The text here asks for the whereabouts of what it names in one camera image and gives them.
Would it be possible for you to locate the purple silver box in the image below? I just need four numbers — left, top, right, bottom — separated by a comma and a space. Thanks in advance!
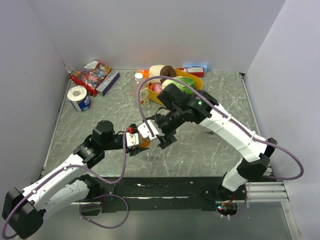
95, 70, 120, 96

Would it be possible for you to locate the red snack bag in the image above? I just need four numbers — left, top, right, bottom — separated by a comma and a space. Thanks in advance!
70, 60, 113, 97

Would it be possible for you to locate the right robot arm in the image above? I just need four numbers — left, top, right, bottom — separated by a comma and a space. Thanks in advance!
155, 83, 277, 200

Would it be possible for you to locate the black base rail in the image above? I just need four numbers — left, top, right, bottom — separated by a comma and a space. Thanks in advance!
76, 175, 246, 213

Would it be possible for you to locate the blue red box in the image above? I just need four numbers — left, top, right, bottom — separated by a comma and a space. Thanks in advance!
178, 64, 210, 78

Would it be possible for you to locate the yellow plastic basket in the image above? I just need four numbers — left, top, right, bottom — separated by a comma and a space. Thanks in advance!
146, 68, 203, 106

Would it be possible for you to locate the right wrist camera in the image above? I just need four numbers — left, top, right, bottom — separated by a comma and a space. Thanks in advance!
137, 119, 165, 141

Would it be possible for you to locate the toilet paper roll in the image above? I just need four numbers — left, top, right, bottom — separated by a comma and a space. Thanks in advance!
67, 85, 91, 112

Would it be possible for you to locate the brown plush toy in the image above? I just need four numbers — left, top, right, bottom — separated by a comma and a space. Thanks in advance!
148, 64, 177, 78

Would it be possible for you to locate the green toy lettuce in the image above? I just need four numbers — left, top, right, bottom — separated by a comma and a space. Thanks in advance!
161, 76, 195, 92

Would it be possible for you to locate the purple toy onion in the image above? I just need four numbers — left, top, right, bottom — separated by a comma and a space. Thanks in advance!
152, 83, 163, 94

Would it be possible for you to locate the large clear plastic bottle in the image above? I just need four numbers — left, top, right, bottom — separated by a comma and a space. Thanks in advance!
131, 76, 149, 108

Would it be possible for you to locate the orange packet box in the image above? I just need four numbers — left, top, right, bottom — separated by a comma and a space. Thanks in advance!
136, 69, 149, 79

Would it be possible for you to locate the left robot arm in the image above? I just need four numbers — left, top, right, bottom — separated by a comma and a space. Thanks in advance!
1, 120, 157, 240

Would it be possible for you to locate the small orange juice bottle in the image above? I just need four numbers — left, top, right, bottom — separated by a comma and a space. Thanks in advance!
139, 137, 151, 148

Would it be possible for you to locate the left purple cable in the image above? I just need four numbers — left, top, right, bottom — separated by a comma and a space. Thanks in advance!
1, 129, 128, 238

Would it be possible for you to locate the white bottle cap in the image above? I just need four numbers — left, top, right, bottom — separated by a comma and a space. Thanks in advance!
134, 72, 144, 82

